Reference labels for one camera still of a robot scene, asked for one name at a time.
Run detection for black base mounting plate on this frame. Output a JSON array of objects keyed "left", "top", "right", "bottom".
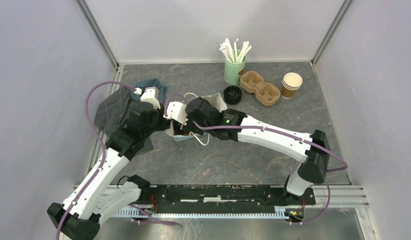
[{"left": 133, "top": 184, "right": 316, "bottom": 214}]

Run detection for remaining cardboard carrier tray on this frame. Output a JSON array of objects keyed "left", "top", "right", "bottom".
[{"left": 239, "top": 71, "right": 281, "bottom": 107}]

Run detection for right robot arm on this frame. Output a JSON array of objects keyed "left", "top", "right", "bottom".
[{"left": 185, "top": 97, "right": 330, "bottom": 204}]

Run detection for blue cloth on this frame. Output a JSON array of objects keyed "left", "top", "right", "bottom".
[{"left": 130, "top": 78, "right": 168, "bottom": 104}]

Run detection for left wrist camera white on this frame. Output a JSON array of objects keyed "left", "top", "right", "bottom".
[{"left": 133, "top": 86, "right": 161, "bottom": 109}]

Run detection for stack of black lids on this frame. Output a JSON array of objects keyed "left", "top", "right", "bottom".
[{"left": 223, "top": 85, "right": 242, "bottom": 105}]

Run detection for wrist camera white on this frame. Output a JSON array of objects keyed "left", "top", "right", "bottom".
[
  {"left": 164, "top": 101, "right": 188, "bottom": 126},
  {"left": 133, "top": 86, "right": 161, "bottom": 109}
]

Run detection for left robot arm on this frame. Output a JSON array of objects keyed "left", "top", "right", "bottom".
[{"left": 47, "top": 101, "right": 170, "bottom": 240}]

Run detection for aluminium frame post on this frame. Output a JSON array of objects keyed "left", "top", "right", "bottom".
[
  {"left": 310, "top": 0, "right": 354, "bottom": 67},
  {"left": 76, "top": 0, "right": 120, "bottom": 69}
]

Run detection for stack of paper cups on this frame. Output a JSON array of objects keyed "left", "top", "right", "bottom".
[{"left": 280, "top": 72, "right": 303, "bottom": 99}]

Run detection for grey checked cloth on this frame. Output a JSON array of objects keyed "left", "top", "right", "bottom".
[{"left": 93, "top": 86, "right": 141, "bottom": 138}]

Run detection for right aluminium frame post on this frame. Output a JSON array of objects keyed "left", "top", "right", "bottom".
[{"left": 310, "top": 0, "right": 354, "bottom": 67}]

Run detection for left aluminium frame post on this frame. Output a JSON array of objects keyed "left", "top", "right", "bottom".
[{"left": 76, "top": 0, "right": 120, "bottom": 69}]

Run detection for green straw holder cup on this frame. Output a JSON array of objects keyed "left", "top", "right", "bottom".
[{"left": 223, "top": 57, "right": 246, "bottom": 85}]

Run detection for light blue paper bag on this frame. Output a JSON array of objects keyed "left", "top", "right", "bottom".
[{"left": 169, "top": 93, "right": 228, "bottom": 146}]

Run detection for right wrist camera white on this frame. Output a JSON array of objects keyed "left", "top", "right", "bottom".
[{"left": 164, "top": 101, "right": 188, "bottom": 126}]

